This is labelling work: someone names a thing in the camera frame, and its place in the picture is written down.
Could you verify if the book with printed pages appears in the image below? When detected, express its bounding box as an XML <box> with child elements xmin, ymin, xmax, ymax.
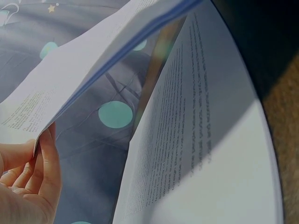
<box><xmin>0</xmin><ymin>0</ymin><xmax>284</xmax><ymax>224</ymax></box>

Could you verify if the person's left hand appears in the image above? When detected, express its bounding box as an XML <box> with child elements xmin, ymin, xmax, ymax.
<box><xmin>0</xmin><ymin>121</ymin><xmax>63</xmax><ymax>224</ymax></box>

